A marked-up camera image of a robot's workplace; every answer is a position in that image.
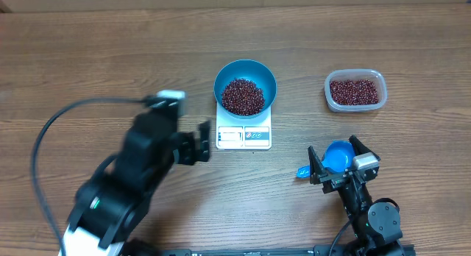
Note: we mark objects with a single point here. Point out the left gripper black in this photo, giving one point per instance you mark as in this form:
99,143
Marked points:
190,141

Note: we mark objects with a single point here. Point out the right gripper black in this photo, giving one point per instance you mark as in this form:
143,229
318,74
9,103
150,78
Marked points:
335,180

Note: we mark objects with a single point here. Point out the blue plastic scoop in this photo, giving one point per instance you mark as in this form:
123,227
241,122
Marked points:
337,157

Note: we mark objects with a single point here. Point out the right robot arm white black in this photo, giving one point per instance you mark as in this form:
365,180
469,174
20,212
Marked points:
373,227

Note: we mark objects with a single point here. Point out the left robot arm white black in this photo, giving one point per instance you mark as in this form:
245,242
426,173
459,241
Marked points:
114,201

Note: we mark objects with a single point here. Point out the white kitchen scale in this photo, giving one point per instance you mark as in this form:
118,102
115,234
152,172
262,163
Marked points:
233,132

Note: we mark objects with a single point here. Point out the red beans in bowl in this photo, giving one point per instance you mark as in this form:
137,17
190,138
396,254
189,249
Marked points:
243,97

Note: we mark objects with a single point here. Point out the blue bowl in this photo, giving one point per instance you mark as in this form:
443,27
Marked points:
251,70

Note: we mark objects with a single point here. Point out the clear plastic container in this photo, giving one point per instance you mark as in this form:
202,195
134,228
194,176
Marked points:
356,74

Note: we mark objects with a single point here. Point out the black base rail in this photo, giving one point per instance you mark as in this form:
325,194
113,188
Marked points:
287,251

